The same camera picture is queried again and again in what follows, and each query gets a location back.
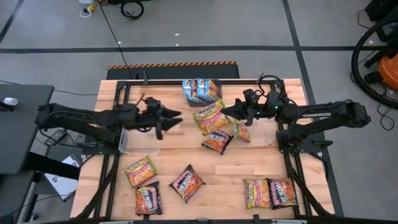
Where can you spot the black mat with hazard stripe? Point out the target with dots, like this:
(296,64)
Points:
(155,72)

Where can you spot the black Fire Noodle pack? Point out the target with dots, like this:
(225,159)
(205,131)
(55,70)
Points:
(217,143)
(186,183)
(282,193)
(148,199)

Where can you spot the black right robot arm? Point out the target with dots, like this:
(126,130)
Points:
(326,110)

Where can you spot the black aluminium table frame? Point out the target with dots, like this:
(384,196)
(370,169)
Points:
(123,93)

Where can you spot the black desk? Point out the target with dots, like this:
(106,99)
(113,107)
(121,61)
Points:
(18,133)

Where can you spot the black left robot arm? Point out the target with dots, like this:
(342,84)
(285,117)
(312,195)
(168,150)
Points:
(77,115)

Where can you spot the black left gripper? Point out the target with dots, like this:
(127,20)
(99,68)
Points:
(155,113)

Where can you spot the white paper booklet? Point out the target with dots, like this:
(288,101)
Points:
(60,183)

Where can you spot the yellow white extension plug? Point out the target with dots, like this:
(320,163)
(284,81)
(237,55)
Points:
(87,9)

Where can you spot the white bottle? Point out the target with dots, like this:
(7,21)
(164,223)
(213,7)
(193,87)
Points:
(11,101)

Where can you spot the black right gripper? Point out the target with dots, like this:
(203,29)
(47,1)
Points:
(253,107)

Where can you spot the black equipment case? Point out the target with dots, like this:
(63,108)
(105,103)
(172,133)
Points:
(382,9)

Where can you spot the orange shop vacuum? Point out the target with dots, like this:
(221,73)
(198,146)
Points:
(390,71)

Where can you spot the clear plastic bin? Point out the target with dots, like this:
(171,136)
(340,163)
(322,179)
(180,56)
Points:
(264,137)
(140,150)

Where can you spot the green Maruchan ramen pack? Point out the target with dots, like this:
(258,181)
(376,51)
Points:
(140,171)
(210,119)
(256,193)
(242,133)

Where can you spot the black power brick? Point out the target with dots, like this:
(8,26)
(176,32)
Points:
(55,137)

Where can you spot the grey plastic bin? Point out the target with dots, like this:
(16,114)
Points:
(193,104)

